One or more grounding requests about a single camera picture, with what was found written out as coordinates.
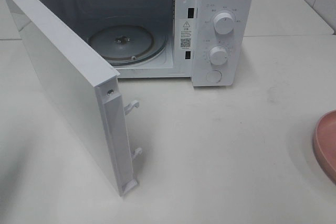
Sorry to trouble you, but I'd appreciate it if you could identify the white microwave knob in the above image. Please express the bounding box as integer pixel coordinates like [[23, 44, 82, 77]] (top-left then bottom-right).
[[213, 11, 235, 35], [209, 46, 228, 66]]

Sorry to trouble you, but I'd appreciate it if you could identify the pink round plate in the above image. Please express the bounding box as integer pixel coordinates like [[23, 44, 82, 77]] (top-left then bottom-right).
[[313, 110, 335, 184]]

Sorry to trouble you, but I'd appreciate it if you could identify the round white door-release button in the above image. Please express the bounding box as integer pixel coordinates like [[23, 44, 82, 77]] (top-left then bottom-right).
[[206, 70, 222, 83]]

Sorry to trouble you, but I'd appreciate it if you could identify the glass microwave turntable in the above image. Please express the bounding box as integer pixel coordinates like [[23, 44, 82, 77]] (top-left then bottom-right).
[[88, 25, 167, 66]]

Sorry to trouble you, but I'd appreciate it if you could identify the white microwave oven body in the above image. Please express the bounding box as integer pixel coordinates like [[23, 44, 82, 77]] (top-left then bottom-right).
[[39, 0, 251, 87]]

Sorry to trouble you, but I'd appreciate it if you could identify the white microwave door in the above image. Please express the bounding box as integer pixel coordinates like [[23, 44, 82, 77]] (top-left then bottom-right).
[[5, 0, 142, 196]]

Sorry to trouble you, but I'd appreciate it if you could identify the white warning label sticker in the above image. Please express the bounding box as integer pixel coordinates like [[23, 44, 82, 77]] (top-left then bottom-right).
[[177, 18, 195, 49]]

